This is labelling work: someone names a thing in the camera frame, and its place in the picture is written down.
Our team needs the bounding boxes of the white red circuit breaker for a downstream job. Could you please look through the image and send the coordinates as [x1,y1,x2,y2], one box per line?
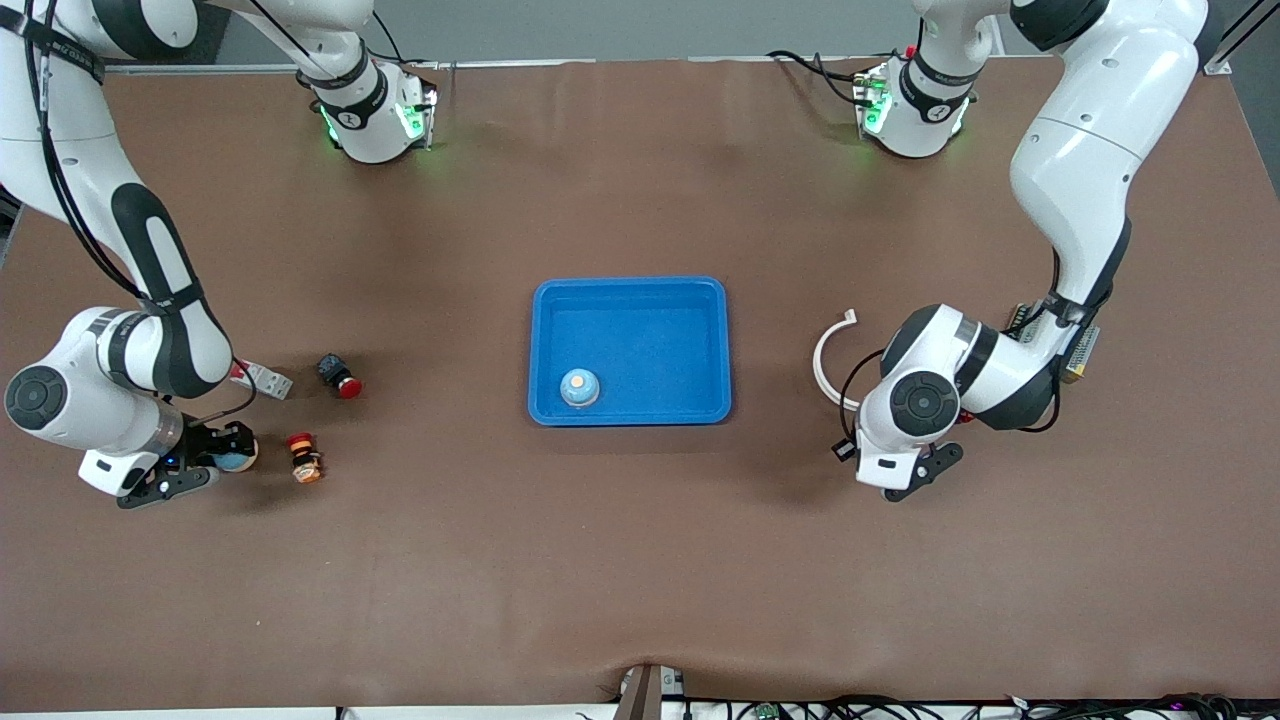
[232,360,295,401]

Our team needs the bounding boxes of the red orange emergency stop button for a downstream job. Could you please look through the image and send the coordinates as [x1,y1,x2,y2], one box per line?
[285,432,324,485]

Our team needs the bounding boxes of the metal mesh power supply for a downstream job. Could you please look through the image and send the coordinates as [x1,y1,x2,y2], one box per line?
[1003,300,1101,384]

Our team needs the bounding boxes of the blue plastic tray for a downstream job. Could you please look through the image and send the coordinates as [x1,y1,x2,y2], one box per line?
[527,276,733,427]

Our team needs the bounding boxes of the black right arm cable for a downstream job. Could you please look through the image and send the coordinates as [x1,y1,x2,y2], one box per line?
[20,0,260,426]

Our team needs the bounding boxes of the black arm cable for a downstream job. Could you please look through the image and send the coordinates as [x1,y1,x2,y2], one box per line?
[838,250,1063,447]
[20,0,260,426]

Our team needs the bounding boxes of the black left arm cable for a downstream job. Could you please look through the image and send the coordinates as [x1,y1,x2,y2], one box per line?
[838,250,1063,447]

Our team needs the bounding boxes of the white curved bracket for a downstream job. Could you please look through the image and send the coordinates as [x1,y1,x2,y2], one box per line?
[812,309,867,413]

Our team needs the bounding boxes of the red push button switch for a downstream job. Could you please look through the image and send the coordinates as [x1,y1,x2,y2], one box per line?
[317,352,365,400]

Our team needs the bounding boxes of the black cable bundle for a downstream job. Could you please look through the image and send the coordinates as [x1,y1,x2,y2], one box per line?
[685,692,1280,720]

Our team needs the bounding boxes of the brown grey camera mount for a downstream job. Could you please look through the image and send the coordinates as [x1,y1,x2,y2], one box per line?
[612,662,689,720]

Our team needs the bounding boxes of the silver table edge rail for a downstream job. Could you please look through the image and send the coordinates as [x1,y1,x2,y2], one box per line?
[100,55,913,76]

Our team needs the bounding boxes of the black cables at arm base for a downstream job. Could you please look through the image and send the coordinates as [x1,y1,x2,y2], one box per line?
[767,48,873,107]

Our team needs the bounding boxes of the thin black base cable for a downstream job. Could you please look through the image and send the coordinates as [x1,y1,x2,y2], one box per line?
[370,10,441,71]

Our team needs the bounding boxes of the aluminium frame post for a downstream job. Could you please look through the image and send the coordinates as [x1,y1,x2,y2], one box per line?
[1205,0,1263,77]

